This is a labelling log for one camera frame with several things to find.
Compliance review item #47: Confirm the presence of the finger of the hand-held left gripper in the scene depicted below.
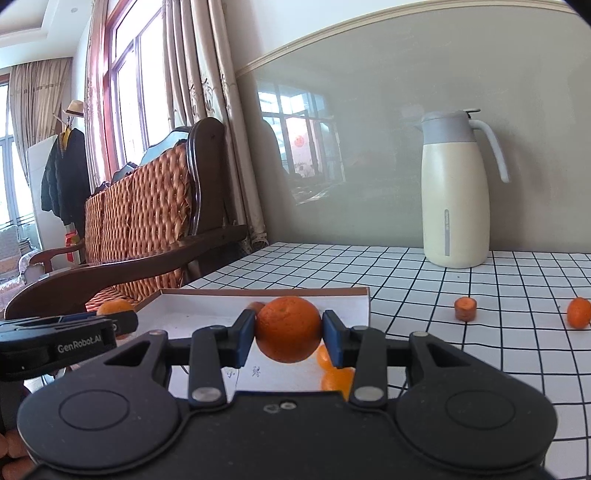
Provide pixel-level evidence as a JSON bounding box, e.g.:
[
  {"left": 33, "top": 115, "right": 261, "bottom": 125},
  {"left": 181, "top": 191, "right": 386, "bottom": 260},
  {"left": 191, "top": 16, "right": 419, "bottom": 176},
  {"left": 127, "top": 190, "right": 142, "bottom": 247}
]
[{"left": 111, "top": 310, "right": 139, "bottom": 337}]

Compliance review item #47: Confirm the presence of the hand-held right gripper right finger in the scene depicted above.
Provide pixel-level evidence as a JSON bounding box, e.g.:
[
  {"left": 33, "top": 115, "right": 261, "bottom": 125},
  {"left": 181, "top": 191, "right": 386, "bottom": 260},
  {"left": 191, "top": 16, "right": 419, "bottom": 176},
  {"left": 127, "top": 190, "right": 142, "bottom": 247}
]
[{"left": 322, "top": 310, "right": 462, "bottom": 409}]

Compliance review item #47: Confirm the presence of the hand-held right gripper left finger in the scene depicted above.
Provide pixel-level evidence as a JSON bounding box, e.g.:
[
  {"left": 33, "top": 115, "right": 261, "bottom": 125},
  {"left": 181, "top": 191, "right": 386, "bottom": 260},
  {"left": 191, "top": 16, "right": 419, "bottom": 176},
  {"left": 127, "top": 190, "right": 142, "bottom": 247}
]
[{"left": 104, "top": 308, "right": 257, "bottom": 407}]

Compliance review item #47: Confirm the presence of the large dimpled orange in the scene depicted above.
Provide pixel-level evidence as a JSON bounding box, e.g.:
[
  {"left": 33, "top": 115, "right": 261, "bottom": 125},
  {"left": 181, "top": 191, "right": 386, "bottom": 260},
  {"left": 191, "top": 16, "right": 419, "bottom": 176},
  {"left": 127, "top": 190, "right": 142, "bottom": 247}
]
[{"left": 255, "top": 296, "right": 324, "bottom": 364}]

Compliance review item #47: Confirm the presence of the brown cardboard box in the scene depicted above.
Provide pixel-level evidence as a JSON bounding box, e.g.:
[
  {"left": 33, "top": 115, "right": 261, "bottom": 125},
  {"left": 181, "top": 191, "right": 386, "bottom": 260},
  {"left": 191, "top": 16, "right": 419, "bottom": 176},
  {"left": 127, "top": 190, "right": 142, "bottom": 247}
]
[{"left": 134, "top": 286, "right": 372, "bottom": 393}]

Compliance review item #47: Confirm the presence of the person's left hand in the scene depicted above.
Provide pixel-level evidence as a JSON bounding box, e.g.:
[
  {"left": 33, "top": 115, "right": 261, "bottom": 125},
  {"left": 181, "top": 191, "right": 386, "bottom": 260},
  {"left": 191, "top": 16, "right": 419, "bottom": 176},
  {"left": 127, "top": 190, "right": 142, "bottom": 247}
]
[{"left": 0, "top": 431, "right": 35, "bottom": 480}]

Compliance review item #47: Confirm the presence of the armchair with lace cover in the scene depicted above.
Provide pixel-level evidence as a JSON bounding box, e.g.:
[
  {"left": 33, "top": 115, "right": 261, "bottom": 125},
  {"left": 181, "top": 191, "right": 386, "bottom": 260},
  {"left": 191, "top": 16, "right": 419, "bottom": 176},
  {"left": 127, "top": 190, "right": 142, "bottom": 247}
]
[{"left": 0, "top": 225, "right": 52, "bottom": 296}]

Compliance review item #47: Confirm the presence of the white checkered tablecloth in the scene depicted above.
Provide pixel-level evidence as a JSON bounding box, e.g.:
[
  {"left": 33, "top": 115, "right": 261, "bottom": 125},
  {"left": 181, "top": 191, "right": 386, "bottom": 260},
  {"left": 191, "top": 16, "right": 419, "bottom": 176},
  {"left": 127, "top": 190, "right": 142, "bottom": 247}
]
[{"left": 178, "top": 242, "right": 591, "bottom": 480}]

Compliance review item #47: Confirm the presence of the wooden chair with woven cushion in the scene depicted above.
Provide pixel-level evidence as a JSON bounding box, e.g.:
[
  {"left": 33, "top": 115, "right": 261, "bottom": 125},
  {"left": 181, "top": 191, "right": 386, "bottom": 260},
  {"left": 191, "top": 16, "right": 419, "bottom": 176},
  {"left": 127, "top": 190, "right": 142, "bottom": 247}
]
[{"left": 4, "top": 117, "right": 249, "bottom": 324}]

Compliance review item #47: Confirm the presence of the small carrot chunk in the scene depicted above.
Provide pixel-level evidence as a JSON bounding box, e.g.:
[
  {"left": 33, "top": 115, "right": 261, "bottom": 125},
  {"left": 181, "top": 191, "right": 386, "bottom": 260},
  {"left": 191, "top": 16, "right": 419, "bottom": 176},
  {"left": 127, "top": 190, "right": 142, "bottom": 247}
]
[{"left": 454, "top": 296, "right": 478, "bottom": 321}]

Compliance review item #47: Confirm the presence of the black hanging coat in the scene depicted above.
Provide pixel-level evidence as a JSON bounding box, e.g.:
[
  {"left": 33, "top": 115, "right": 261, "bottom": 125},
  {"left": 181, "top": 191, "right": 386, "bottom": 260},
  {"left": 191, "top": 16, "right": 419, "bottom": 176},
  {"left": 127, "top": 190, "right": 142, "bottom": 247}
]
[{"left": 41, "top": 128, "right": 91, "bottom": 227}]

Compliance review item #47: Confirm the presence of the white cabinet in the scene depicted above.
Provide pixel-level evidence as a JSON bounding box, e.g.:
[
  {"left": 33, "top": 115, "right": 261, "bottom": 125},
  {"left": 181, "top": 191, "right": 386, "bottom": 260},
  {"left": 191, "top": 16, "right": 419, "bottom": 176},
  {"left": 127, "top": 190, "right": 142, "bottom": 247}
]
[{"left": 27, "top": 135, "right": 64, "bottom": 251}]

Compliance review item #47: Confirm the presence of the glass balcony door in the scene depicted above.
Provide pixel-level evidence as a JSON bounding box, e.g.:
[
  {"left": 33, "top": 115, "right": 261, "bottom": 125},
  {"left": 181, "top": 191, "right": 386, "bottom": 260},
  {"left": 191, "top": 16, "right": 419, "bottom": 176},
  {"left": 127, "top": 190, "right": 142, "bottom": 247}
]
[{"left": 0, "top": 83, "right": 25, "bottom": 228}]

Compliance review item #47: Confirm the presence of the cream thermos jug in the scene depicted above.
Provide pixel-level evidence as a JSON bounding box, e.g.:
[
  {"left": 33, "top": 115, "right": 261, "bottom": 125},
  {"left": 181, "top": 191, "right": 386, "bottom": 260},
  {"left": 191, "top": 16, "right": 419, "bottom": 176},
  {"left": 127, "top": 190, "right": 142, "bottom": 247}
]
[{"left": 420, "top": 108, "right": 511, "bottom": 269}]

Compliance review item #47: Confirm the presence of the wooden framed window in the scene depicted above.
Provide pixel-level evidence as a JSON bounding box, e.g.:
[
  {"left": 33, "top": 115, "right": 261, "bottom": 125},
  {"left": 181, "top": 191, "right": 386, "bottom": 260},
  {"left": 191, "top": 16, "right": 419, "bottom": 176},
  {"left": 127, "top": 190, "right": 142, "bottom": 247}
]
[{"left": 104, "top": 0, "right": 168, "bottom": 172}]

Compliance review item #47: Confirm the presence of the beige curtain strip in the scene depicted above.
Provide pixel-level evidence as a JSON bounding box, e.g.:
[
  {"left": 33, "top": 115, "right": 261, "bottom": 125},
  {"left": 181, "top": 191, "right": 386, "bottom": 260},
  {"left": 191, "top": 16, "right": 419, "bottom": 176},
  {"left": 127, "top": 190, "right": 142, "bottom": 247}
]
[{"left": 85, "top": 0, "right": 112, "bottom": 191}]

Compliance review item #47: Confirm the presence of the beige room curtain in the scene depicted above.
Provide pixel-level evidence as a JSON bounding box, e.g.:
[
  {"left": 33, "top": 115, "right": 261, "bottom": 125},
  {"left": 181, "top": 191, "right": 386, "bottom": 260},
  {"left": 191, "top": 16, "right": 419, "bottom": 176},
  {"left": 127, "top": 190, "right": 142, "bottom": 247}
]
[{"left": 9, "top": 58, "right": 73, "bottom": 160}]

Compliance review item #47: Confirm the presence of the beige patterned curtain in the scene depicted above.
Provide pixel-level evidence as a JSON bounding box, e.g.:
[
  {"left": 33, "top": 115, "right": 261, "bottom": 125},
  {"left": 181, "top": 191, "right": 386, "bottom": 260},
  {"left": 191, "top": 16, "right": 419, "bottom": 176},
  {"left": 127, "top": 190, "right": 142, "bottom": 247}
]
[{"left": 161, "top": 0, "right": 271, "bottom": 254}]

